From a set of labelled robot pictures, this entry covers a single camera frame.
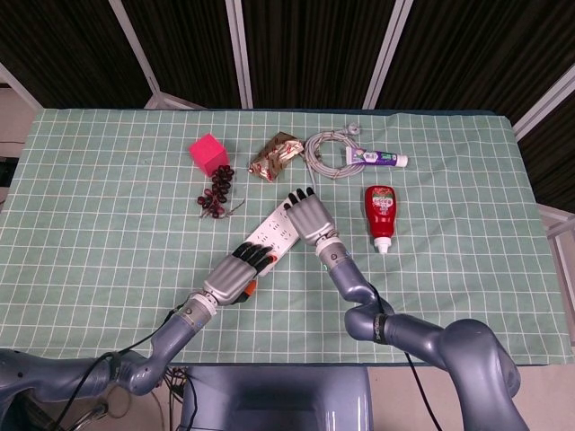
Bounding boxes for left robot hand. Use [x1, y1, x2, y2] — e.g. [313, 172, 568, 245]
[202, 241, 276, 308]

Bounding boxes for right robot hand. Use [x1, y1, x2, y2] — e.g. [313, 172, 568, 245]
[282, 186, 338, 247]

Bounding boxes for white power strip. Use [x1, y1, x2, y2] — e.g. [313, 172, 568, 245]
[247, 200, 301, 277]

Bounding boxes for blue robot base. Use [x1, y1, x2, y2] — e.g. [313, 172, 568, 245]
[179, 365, 372, 431]

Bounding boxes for gold foil snack packet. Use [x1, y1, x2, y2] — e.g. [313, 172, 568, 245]
[247, 130, 304, 183]

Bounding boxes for red ketchup bottle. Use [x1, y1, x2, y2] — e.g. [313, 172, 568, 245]
[364, 184, 398, 256]

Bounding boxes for dark red grape bunch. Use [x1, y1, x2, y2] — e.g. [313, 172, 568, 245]
[196, 164, 246, 221]

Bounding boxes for white purple toothpaste tube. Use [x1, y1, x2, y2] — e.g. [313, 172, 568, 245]
[344, 146, 410, 170]

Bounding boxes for pink foam cube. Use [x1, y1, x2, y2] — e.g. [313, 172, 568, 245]
[189, 132, 229, 176]

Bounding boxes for green checked tablecloth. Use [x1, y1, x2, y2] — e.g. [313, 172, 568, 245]
[0, 106, 574, 365]

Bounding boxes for dark folding screen panels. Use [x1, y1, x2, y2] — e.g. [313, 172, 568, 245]
[0, 0, 575, 212]

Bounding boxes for white cable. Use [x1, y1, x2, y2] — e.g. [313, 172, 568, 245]
[303, 123, 363, 189]

